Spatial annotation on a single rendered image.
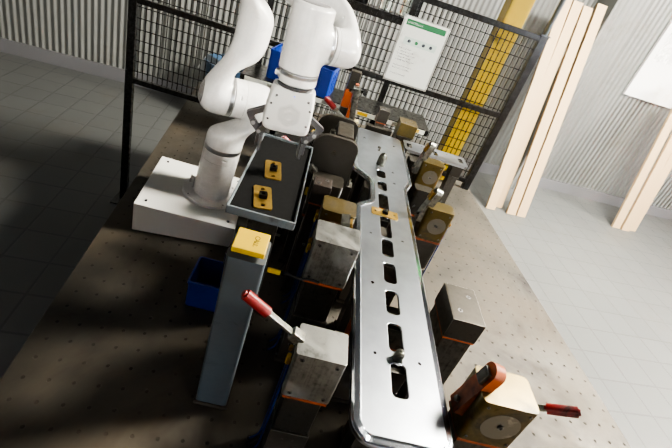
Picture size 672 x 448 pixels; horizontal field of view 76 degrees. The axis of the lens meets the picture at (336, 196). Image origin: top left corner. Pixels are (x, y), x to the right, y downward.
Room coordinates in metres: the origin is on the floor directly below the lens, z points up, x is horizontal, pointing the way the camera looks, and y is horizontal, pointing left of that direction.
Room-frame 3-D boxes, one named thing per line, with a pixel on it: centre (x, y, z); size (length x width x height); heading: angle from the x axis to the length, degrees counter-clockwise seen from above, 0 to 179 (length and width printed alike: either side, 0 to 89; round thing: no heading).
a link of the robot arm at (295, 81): (0.86, 0.16, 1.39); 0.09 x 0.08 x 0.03; 106
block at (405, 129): (1.88, -0.20, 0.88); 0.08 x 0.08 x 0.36; 7
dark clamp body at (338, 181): (1.07, 0.05, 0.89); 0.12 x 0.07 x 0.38; 97
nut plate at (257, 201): (0.74, 0.14, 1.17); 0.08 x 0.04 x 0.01; 19
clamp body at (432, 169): (1.56, -0.33, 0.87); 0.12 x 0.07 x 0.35; 97
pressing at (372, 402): (1.11, -0.17, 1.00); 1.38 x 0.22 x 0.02; 7
